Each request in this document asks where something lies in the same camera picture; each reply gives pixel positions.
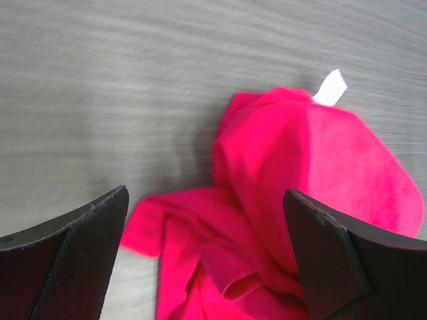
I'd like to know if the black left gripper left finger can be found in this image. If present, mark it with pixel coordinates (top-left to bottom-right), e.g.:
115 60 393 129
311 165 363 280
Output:
1 185 129 320

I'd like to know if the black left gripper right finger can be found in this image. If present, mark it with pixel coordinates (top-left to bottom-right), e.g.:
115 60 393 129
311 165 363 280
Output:
284 189 426 319

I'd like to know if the pink t shirt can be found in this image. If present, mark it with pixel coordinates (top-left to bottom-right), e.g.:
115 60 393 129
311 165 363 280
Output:
121 70 424 319

